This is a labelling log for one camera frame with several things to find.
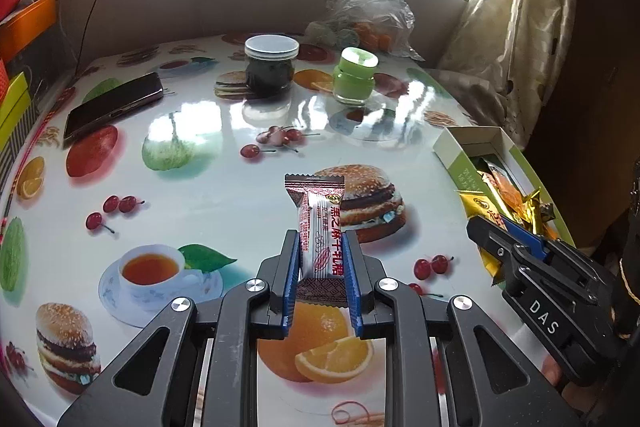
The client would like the orange snack pouch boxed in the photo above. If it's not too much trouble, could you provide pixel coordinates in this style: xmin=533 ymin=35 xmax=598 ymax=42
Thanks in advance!
xmin=492 ymin=172 xmax=531 ymax=215

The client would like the green jar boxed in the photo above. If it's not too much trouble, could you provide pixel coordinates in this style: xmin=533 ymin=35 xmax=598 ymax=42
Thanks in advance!
xmin=332 ymin=47 xmax=378 ymax=104

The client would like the clear plastic bag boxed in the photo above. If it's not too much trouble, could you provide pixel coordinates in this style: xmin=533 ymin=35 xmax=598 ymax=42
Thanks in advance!
xmin=305 ymin=0 xmax=426 ymax=60

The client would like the fruit print table cover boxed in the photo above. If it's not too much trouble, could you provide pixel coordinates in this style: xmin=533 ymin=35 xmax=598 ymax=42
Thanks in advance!
xmin=0 ymin=32 xmax=576 ymax=427

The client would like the pile of snack packets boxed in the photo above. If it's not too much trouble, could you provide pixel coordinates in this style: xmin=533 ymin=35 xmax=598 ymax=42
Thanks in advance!
xmin=457 ymin=157 xmax=558 ymax=283

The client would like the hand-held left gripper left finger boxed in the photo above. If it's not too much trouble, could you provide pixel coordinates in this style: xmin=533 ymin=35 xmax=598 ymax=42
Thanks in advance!
xmin=57 ymin=229 xmax=302 ymax=427

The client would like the dark smartphone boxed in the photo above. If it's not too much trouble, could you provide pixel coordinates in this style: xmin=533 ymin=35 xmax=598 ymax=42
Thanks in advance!
xmin=62 ymin=72 xmax=165 ymax=142

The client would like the cream patterned curtain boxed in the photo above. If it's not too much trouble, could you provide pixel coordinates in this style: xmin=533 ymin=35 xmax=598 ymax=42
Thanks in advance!
xmin=435 ymin=0 xmax=566 ymax=148

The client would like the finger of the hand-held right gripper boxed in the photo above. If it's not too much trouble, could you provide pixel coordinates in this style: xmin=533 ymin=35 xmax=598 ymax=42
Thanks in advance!
xmin=501 ymin=217 xmax=551 ymax=258
xmin=466 ymin=215 xmax=521 ymax=280

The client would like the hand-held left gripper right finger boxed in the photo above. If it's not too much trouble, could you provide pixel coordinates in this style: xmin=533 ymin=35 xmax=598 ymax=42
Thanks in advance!
xmin=344 ymin=229 xmax=581 ymax=427

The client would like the orange box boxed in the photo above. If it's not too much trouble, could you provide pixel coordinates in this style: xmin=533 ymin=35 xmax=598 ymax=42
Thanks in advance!
xmin=0 ymin=0 xmax=57 ymax=62

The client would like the dark jar with clear lid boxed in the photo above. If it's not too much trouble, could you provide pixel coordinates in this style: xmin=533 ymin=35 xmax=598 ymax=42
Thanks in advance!
xmin=244 ymin=34 xmax=300 ymax=100

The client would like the maroon white nougat packet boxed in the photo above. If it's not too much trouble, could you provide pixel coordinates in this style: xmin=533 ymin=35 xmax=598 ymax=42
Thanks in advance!
xmin=284 ymin=173 xmax=348 ymax=308

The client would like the green cardboard box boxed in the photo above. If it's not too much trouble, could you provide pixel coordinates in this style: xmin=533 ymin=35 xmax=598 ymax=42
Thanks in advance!
xmin=432 ymin=126 xmax=576 ymax=258

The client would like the black cable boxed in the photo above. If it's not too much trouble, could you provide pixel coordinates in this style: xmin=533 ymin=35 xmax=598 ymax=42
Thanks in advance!
xmin=75 ymin=0 xmax=126 ymax=72

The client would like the wooden cabinet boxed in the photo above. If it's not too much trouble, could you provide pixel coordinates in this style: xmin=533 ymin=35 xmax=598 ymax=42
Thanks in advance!
xmin=525 ymin=0 xmax=640 ymax=218

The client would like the lime green box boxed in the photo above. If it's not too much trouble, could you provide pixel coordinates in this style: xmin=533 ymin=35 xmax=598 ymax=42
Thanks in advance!
xmin=0 ymin=72 xmax=41 ymax=148

